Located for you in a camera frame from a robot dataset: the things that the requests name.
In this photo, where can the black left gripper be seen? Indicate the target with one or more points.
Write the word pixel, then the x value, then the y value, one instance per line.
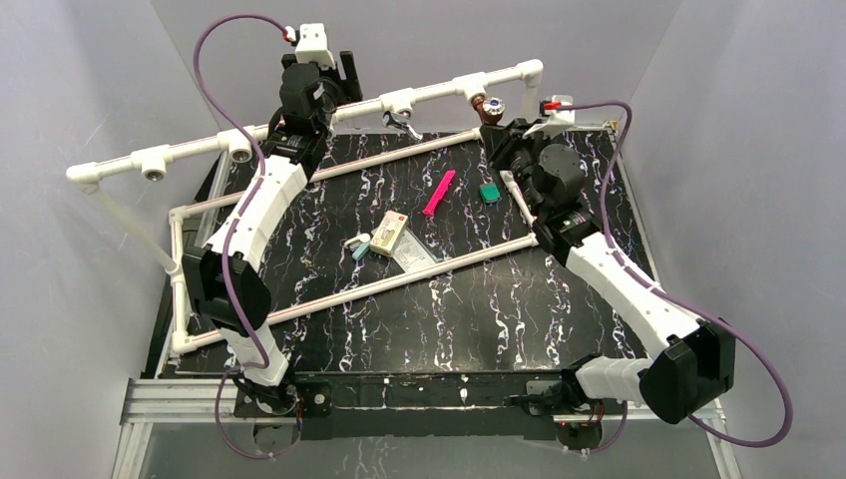
pixel 345 76

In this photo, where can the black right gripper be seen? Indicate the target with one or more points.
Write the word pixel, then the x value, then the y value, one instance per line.
pixel 503 141

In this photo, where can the brown water faucet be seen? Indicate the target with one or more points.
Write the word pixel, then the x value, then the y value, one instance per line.
pixel 489 109

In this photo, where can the white PVC pipe frame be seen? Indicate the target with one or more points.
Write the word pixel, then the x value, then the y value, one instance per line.
pixel 154 161

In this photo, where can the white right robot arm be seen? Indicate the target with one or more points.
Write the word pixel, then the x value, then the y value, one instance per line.
pixel 689 361

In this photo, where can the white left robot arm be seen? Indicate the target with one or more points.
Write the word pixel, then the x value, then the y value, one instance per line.
pixel 223 283

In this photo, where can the chrome water faucet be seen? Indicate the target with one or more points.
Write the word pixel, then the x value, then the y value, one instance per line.
pixel 401 123

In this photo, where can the green square block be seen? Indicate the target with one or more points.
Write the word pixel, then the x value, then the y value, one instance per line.
pixel 489 193

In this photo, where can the pink plastic strip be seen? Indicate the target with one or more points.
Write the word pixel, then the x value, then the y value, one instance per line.
pixel 440 192

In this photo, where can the clear plastic bag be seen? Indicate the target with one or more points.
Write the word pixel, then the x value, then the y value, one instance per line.
pixel 411 254

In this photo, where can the small beige cardboard box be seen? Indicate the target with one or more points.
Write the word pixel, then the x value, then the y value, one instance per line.
pixel 387 235

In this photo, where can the white small clip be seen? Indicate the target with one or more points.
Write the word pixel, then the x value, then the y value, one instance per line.
pixel 357 241

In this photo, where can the light blue small block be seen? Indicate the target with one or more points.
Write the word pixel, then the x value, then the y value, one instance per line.
pixel 361 251

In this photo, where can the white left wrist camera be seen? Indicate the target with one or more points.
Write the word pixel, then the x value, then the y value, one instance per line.
pixel 310 44

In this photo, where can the aluminium table frame rail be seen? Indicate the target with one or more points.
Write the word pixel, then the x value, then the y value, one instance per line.
pixel 380 425

